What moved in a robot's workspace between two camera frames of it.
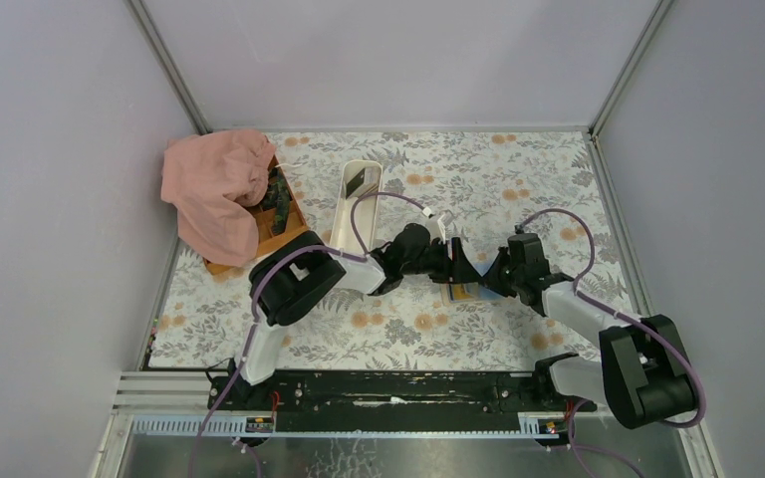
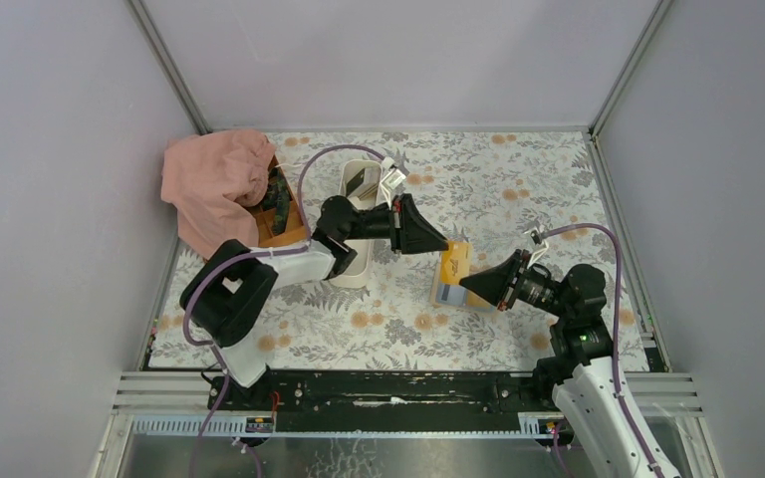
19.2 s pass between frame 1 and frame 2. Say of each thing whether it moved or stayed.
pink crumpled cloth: stayed
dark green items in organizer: stayed
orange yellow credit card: moved
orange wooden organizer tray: stayed
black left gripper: moved
